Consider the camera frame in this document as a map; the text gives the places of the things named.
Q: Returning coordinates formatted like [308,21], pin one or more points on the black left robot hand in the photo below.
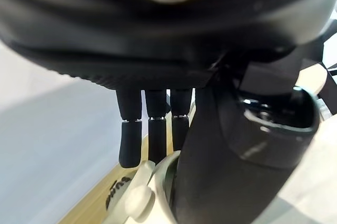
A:
[163,50]

